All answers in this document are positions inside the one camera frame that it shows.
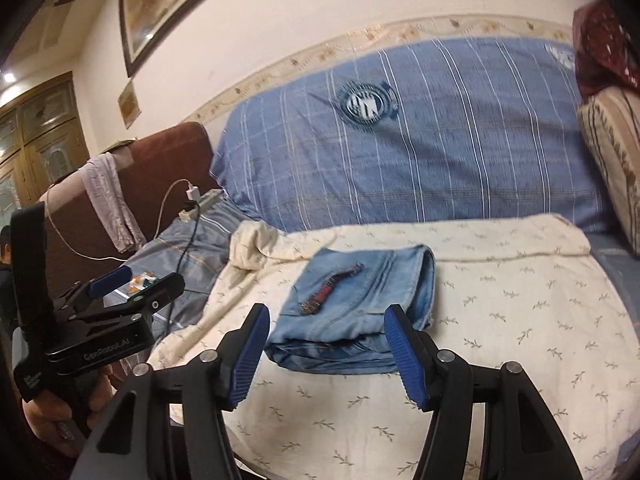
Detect blue denim jeans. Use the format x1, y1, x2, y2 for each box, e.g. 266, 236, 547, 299
265, 245, 436, 375

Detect person's left hand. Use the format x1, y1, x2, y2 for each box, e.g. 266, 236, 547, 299
22, 365, 114, 458

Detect grey striped bedsheet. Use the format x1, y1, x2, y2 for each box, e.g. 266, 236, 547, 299
104, 196, 248, 341

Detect white power strip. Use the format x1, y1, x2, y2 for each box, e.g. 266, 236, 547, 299
178, 188, 224, 222

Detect pink towel on headboard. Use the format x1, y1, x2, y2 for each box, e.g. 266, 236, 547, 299
79, 153, 146, 254

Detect brown headboard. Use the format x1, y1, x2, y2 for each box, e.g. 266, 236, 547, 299
40, 122, 217, 298

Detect cream leaf-print quilt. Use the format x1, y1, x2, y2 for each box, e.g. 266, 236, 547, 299
146, 212, 640, 480

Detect wooden cabinet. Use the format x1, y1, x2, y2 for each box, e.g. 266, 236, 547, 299
0, 72, 89, 226

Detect beige striped floral pillow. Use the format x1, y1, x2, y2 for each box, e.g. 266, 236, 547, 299
578, 87, 640, 256

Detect black cable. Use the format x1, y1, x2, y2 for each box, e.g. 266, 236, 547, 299
167, 206, 204, 331

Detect white charger with cable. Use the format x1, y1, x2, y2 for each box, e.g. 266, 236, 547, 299
41, 178, 202, 264

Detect small wall plaque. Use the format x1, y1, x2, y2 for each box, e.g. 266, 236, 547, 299
117, 79, 141, 129

